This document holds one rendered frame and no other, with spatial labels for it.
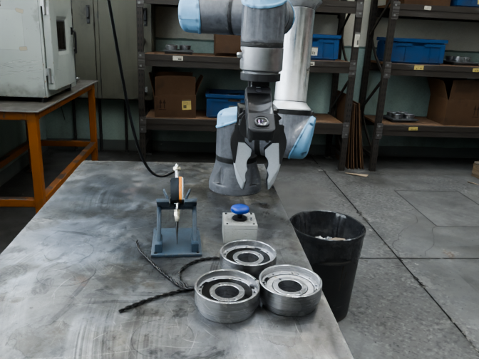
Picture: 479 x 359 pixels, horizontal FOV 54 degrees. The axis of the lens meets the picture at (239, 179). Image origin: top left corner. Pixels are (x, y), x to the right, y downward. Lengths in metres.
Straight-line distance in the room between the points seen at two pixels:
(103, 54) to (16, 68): 1.71
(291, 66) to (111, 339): 0.80
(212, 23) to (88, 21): 3.67
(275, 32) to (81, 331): 0.56
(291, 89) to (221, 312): 0.68
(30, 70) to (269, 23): 2.25
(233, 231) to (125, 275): 0.24
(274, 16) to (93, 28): 3.82
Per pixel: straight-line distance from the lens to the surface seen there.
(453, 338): 2.32
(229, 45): 4.17
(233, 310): 0.73
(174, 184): 0.95
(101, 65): 4.57
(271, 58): 0.81
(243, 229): 0.98
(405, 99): 5.20
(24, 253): 1.01
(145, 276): 0.88
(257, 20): 0.81
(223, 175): 1.27
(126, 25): 4.52
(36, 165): 2.78
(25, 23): 2.92
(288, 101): 1.23
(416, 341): 2.23
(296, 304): 0.76
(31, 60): 2.92
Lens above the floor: 1.23
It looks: 18 degrees down
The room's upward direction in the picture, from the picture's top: 3 degrees clockwise
